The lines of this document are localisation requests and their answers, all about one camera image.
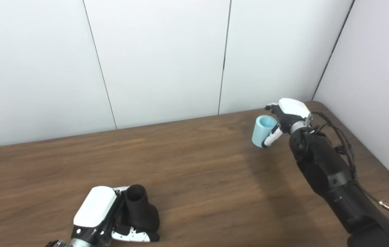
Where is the light-blue hose piece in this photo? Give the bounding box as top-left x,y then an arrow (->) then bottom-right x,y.
252,116 -> 279,148

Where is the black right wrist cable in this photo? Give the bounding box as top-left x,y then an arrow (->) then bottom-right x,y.
313,111 -> 389,216

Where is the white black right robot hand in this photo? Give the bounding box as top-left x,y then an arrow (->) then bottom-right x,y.
262,98 -> 313,149

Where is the black funnel-shaped nozzle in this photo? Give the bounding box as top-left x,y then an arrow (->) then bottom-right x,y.
122,184 -> 160,234

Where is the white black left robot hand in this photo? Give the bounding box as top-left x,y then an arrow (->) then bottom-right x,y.
71,186 -> 160,247

